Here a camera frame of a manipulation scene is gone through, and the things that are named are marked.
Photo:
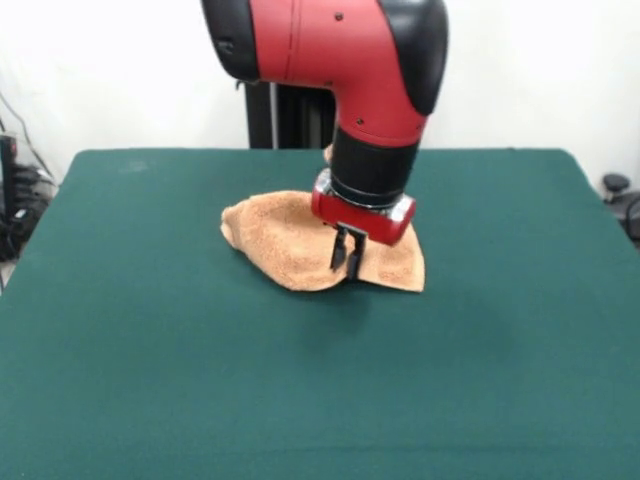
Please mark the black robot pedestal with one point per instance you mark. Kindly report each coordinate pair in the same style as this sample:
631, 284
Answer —
290, 115

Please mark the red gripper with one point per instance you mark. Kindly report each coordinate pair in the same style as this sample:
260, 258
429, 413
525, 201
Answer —
360, 220

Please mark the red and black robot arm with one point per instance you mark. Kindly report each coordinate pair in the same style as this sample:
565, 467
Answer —
340, 65

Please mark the dark green table cloth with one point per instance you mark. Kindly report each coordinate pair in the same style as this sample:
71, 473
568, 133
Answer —
150, 310

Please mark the black plug bundle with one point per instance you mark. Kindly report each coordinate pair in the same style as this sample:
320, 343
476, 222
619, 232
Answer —
32, 182

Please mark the black upright device, red light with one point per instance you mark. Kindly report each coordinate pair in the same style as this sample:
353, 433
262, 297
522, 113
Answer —
8, 200

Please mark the tan terry cloth towel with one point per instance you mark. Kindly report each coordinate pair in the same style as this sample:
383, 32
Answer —
280, 245

